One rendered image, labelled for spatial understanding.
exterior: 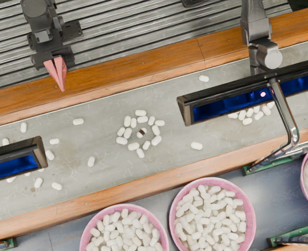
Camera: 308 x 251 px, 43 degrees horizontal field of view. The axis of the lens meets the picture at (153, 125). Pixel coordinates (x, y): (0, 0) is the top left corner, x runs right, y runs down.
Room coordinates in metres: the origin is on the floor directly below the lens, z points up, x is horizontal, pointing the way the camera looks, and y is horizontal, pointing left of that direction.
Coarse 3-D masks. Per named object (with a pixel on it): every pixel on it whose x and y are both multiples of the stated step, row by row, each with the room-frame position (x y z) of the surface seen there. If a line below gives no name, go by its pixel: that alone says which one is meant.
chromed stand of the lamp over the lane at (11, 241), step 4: (4, 240) -0.05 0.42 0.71; (8, 240) -0.05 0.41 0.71; (12, 240) -0.05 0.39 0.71; (0, 244) -0.06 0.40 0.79; (4, 244) -0.06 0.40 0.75; (8, 244) -0.06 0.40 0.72; (12, 244) -0.06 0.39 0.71; (16, 244) -0.06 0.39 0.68; (0, 248) -0.07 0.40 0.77; (4, 248) -0.08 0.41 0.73; (8, 248) -0.08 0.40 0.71; (12, 248) -0.08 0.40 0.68
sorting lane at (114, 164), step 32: (224, 64) 0.61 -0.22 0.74; (288, 64) 0.64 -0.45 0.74; (128, 96) 0.45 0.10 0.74; (160, 96) 0.47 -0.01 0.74; (0, 128) 0.29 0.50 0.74; (32, 128) 0.30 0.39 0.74; (64, 128) 0.31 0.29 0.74; (96, 128) 0.33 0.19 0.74; (160, 128) 0.35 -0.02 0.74; (192, 128) 0.36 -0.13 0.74; (224, 128) 0.38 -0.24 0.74; (256, 128) 0.39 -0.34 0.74; (64, 160) 0.21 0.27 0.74; (96, 160) 0.22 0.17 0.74; (128, 160) 0.23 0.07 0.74; (160, 160) 0.25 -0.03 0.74; (192, 160) 0.26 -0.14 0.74; (0, 192) 0.09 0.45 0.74; (32, 192) 0.10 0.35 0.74; (64, 192) 0.11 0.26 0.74
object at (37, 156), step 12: (12, 144) 0.18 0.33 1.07; (24, 144) 0.18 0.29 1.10; (36, 144) 0.18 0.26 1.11; (0, 156) 0.14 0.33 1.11; (12, 156) 0.14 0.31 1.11; (24, 156) 0.15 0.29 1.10; (36, 156) 0.15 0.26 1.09; (0, 168) 0.12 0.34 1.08; (12, 168) 0.12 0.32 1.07; (24, 168) 0.13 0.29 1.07; (36, 168) 0.13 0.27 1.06; (0, 180) 0.09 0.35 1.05
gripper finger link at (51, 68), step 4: (64, 56) 0.42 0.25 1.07; (68, 56) 0.42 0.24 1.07; (72, 56) 0.42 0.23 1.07; (48, 60) 0.39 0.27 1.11; (64, 60) 0.41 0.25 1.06; (68, 60) 0.42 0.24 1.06; (72, 60) 0.42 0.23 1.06; (44, 64) 0.38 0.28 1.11; (48, 64) 0.38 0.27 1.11; (52, 64) 0.38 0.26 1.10; (68, 64) 0.41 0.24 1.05; (72, 64) 0.41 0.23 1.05; (48, 68) 0.37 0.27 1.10; (52, 68) 0.37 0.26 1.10; (52, 72) 0.36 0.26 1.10; (56, 72) 0.38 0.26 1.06; (52, 76) 0.37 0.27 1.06; (56, 76) 0.35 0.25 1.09; (56, 80) 0.35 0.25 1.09; (60, 84) 0.34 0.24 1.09; (60, 88) 0.33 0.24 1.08
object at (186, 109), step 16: (304, 64) 0.47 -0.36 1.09; (240, 80) 0.41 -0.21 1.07; (256, 80) 0.40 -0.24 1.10; (288, 80) 0.41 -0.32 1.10; (304, 80) 0.42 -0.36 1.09; (192, 96) 0.35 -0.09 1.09; (208, 96) 0.34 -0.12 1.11; (224, 96) 0.35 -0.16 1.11; (240, 96) 0.36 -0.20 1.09; (256, 96) 0.37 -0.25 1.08; (288, 96) 0.39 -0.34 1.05; (192, 112) 0.30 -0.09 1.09; (208, 112) 0.31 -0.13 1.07; (224, 112) 0.32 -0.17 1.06
